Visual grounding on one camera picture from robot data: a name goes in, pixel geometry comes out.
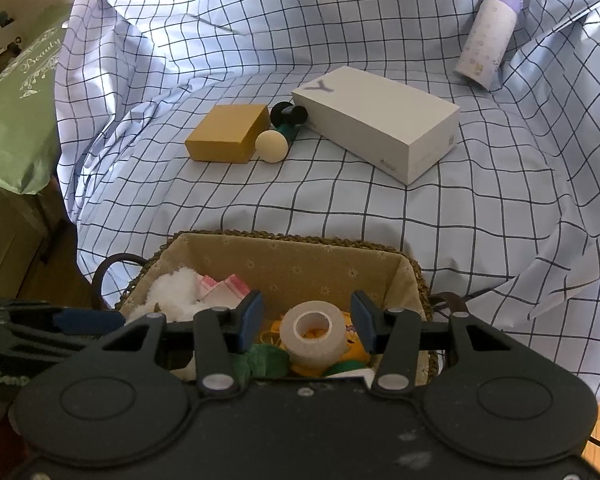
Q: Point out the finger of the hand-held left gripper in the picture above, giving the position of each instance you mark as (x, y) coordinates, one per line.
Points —
(50, 342)
(85, 320)

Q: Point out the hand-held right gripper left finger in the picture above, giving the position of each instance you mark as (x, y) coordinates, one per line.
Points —
(250, 320)

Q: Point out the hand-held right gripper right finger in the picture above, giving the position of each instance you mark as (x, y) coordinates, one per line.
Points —
(362, 322)

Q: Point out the pink striped cloth bundle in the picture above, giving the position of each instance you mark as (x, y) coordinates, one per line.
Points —
(225, 287)

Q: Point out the green and white plush toy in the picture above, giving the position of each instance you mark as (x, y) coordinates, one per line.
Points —
(265, 360)

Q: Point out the white tape roll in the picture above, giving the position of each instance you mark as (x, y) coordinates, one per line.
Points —
(325, 347)

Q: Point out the white tissue packet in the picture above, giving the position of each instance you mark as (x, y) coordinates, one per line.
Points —
(360, 377)

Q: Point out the woven basket with beige liner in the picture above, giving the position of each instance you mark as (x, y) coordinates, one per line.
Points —
(300, 265)

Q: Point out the white fluffy plush toy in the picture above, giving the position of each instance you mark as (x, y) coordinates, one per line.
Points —
(177, 290)

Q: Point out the white checked cloth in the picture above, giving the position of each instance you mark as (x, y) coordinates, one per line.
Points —
(430, 235)

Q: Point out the beige ball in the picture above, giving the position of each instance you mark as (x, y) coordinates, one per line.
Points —
(272, 147)

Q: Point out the yellow cardboard box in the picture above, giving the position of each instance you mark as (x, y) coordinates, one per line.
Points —
(225, 130)

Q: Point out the white rectangular box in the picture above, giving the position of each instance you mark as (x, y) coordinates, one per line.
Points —
(380, 120)

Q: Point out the green paper bag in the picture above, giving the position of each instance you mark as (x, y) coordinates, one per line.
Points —
(15, 110)

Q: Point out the white bottle with purple cap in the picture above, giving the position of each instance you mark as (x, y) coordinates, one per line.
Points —
(485, 40)

